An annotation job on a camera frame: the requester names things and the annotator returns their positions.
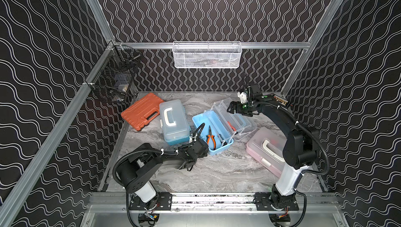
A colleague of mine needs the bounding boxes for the blue toolbox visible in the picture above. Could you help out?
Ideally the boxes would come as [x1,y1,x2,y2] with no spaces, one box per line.
[159,99,191,145]
[192,98,257,156]

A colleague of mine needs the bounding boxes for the pink toolbox with clear lid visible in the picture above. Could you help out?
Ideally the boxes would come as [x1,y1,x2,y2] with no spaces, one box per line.
[246,127,293,178]

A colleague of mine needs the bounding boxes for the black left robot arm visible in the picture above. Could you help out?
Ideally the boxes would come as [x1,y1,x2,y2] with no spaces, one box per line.
[112,123,209,203]

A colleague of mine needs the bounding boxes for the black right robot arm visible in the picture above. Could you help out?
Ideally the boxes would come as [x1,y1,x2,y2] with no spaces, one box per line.
[227,77,330,197]

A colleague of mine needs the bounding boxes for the screwdriver bit holder box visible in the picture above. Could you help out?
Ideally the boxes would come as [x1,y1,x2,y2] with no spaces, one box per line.
[273,94,291,107]

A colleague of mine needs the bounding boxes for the orange screwdriver in tray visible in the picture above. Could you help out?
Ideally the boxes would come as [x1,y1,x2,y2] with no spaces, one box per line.
[227,121,238,134]

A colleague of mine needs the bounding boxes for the red plastic tool case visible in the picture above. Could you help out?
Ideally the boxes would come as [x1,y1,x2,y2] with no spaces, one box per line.
[121,93,164,131]

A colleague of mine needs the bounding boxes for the orange handled pliers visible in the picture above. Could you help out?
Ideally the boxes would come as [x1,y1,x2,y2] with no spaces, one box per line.
[207,126,217,150]

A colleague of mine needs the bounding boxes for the white wire mesh basket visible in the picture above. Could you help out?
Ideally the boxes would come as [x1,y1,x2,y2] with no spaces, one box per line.
[172,41,242,69]

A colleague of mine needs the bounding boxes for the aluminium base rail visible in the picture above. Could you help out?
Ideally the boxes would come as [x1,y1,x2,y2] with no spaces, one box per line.
[128,192,299,213]

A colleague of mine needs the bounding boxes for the black wire basket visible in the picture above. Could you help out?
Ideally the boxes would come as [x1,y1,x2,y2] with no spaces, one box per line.
[89,44,142,104]

